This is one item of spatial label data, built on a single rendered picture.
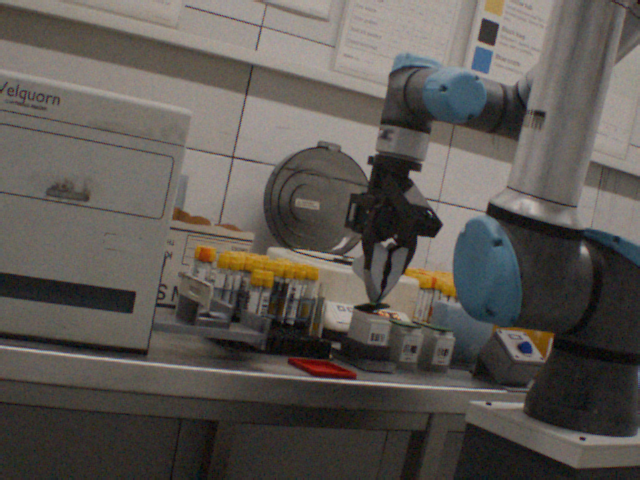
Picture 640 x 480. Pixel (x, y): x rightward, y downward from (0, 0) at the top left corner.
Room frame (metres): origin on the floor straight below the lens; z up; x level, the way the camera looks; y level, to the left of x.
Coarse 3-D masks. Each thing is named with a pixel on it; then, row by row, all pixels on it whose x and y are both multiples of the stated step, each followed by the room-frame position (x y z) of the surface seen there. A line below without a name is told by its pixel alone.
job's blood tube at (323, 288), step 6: (324, 288) 1.51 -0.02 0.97; (318, 294) 1.51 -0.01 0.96; (324, 294) 1.51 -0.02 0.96; (318, 300) 1.51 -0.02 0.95; (324, 300) 1.51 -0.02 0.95; (318, 306) 1.51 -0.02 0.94; (318, 312) 1.51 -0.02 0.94; (312, 318) 1.52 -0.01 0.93; (318, 318) 1.51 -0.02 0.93; (312, 324) 1.51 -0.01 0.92; (318, 324) 1.51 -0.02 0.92; (312, 330) 1.51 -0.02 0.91; (318, 330) 1.51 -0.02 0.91
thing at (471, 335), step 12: (444, 312) 1.64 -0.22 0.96; (456, 312) 1.64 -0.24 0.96; (444, 324) 1.63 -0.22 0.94; (456, 324) 1.64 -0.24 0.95; (468, 324) 1.66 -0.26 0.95; (480, 324) 1.67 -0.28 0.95; (492, 324) 1.68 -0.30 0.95; (456, 336) 1.65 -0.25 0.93; (468, 336) 1.66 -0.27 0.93; (480, 336) 1.67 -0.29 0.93; (456, 348) 1.65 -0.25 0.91; (468, 348) 1.66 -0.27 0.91; (480, 348) 1.67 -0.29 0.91; (456, 360) 1.65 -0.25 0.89; (468, 360) 1.66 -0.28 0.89
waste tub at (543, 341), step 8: (496, 328) 1.76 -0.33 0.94; (504, 328) 1.75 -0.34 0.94; (512, 328) 1.73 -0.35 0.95; (528, 336) 1.69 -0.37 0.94; (536, 336) 1.67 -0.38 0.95; (544, 336) 1.68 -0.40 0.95; (552, 336) 1.69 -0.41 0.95; (536, 344) 1.67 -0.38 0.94; (544, 344) 1.68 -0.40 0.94; (544, 352) 1.68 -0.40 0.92; (544, 360) 1.69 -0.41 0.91; (536, 376) 1.68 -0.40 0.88
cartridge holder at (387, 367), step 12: (336, 348) 1.52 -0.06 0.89; (348, 348) 1.49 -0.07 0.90; (360, 348) 1.47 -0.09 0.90; (372, 348) 1.47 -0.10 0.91; (384, 348) 1.49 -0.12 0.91; (348, 360) 1.48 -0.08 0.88; (360, 360) 1.46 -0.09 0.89; (372, 360) 1.47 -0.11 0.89; (384, 360) 1.49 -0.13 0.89; (384, 372) 1.47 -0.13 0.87
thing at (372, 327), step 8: (352, 312) 1.51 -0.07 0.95; (360, 312) 1.49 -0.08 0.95; (368, 312) 1.50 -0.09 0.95; (376, 312) 1.52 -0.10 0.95; (352, 320) 1.50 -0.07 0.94; (360, 320) 1.49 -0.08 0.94; (368, 320) 1.47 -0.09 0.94; (376, 320) 1.48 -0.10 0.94; (384, 320) 1.49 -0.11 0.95; (352, 328) 1.50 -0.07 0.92; (360, 328) 1.49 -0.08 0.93; (368, 328) 1.47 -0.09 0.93; (376, 328) 1.48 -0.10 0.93; (384, 328) 1.49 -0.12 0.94; (352, 336) 1.50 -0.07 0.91; (360, 336) 1.48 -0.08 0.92; (368, 336) 1.47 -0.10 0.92; (376, 336) 1.48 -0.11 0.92; (384, 336) 1.49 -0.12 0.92; (384, 344) 1.49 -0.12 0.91
